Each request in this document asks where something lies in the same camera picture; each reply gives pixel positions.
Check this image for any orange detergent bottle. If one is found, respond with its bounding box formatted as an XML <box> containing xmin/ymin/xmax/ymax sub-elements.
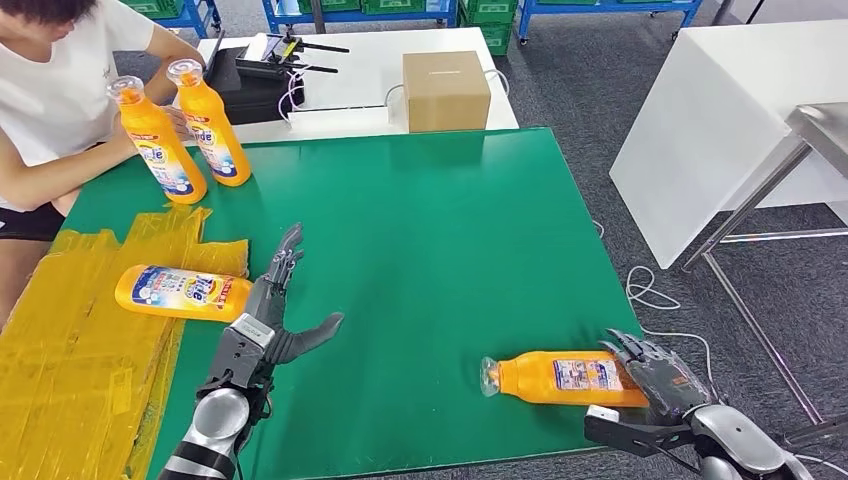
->
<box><xmin>166</xmin><ymin>58</ymin><xmax>253</xmax><ymax>188</ymax></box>
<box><xmin>480</xmin><ymin>351</ymin><xmax>651</xmax><ymax>409</ymax></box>
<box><xmin>106</xmin><ymin>74</ymin><xmax>209</xmax><ymax>205</ymax></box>
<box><xmin>114</xmin><ymin>264</ymin><xmax>254</xmax><ymax>324</ymax></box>

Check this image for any yellow taped cardboard sheet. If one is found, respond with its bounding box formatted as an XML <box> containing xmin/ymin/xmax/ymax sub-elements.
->
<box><xmin>0</xmin><ymin>205</ymin><xmax>251</xmax><ymax>480</ymax></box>

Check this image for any blue metal rack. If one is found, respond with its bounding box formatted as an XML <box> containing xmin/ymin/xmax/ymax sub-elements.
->
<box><xmin>261</xmin><ymin>0</ymin><xmax>460</xmax><ymax>34</ymax></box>
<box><xmin>119</xmin><ymin>0</ymin><xmax>223</xmax><ymax>40</ymax></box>
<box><xmin>516</xmin><ymin>0</ymin><xmax>705</xmax><ymax>46</ymax></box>

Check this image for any brown cardboard box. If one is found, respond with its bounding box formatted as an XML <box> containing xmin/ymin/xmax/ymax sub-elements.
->
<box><xmin>402</xmin><ymin>50</ymin><xmax>493</xmax><ymax>134</ymax></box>

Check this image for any person's right hand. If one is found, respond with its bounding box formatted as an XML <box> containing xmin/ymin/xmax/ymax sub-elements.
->
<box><xmin>162</xmin><ymin>105</ymin><xmax>195</xmax><ymax>144</ymax></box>

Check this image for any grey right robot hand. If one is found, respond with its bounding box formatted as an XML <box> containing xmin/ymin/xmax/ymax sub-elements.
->
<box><xmin>599</xmin><ymin>329</ymin><xmax>718</xmax><ymax>427</ymax></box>

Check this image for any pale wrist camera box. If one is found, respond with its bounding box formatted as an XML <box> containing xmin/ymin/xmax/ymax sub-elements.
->
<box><xmin>208</xmin><ymin>314</ymin><xmax>276</xmax><ymax>392</ymax></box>
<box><xmin>584</xmin><ymin>405</ymin><xmax>694</xmax><ymax>458</ymax></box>

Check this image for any green plastic crate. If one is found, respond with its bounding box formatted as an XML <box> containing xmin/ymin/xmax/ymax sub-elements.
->
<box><xmin>122</xmin><ymin>0</ymin><xmax>185</xmax><ymax>20</ymax></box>
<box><xmin>458</xmin><ymin>0</ymin><xmax>515</xmax><ymax>58</ymax></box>
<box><xmin>298</xmin><ymin>0</ymin><xmax>362</xmax><ymax>15</ymax></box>
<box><xmin>362</xmin><ymin>0</ymin><xmax>425</xmax><ymax>16</ymax></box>

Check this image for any large white table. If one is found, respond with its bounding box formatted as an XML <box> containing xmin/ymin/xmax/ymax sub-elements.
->
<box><xmin>609</xmin><ymin>18</ymin><xmax>848</xmax><ymax>270</ymax></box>

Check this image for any black remote controller with antennas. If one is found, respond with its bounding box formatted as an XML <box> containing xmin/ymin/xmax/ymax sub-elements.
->
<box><xmin>235</xmin><ymin>33</ymin><xmax>350</xmax><ymax>81</ymax></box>

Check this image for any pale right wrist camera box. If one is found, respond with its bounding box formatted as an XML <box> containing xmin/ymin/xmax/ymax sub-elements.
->
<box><xmin>584</xmin><ymin>405</ymin><xmax>694</xmax><ymax>458</ymax></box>

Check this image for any white cable by case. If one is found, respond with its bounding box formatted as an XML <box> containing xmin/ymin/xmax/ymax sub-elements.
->
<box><xmin>278</xmin><ymin>66</ymin><xmax>310</xmax><ymax>125</ymax></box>

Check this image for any thin white cable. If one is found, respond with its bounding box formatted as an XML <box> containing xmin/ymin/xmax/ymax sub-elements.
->
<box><xmin>382</xmin><ymin>68</ymin><xmax>511</xmax><ymax>111</ymax></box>

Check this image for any green table board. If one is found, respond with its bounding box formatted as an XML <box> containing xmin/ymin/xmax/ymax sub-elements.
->
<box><xmin>62</xmin><ymin>127</ymin><xmax>644</xmax><ymax>480</ymax></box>

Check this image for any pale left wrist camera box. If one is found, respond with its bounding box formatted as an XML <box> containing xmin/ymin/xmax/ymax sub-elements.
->
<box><xmin>208</xmin><ymin>314</ymin><xmax>276</xmax><ymax>392</ymax></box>

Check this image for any person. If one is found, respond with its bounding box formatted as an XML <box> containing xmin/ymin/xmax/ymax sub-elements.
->
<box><xmin>0</xmin><ymin>0</ymin><xmax>207</xmax><ymax>326</ymax></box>

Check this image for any white floor cable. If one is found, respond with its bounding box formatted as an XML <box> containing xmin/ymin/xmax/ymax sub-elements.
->
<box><xmin>592</xmin><ymin>221</ymin><xmax>848</xmax><ymax>480</ymax></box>

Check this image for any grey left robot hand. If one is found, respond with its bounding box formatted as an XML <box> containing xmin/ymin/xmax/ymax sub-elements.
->
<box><xmin>245</xmin><ymin>223</ymin><xmax>346</xmax><ymax>367</ymax></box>

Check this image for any black carrying case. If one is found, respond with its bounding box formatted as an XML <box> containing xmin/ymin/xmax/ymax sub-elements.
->
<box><xmin>205</xmin><ymin>44</ymin><xmax>306</xmax><ymax>126</ymax></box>

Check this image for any grey metal table frame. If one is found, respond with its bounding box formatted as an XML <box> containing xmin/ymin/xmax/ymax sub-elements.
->
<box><xmin>682</xmin><ymin>102</ymin><xmax>848</xmax><ymax>452</ymax></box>

